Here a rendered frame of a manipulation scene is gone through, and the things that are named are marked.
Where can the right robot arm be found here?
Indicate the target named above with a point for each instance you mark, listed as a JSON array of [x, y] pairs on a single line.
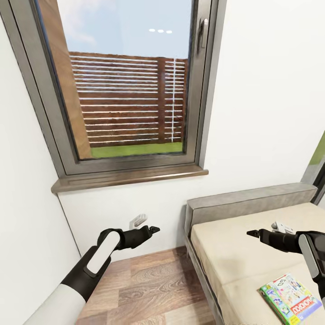
[[309, 243]]

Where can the bed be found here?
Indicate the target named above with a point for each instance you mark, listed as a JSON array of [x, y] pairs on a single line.
[[232, 266]]

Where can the board game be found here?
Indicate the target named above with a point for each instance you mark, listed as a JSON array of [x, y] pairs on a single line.
[[292, 301]]

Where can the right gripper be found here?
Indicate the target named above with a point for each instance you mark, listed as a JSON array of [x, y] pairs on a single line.
[[273, 239]]

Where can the door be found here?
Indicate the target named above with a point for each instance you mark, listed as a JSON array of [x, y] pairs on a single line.
[[315, 171]]

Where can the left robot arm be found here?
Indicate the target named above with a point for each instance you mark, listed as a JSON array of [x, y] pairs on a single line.
[[66, 302]]

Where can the fixed window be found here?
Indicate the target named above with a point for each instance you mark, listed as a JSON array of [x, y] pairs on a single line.
[[119, 86]]

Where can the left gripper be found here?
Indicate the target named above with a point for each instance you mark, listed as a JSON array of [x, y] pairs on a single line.
[[142, 235]]

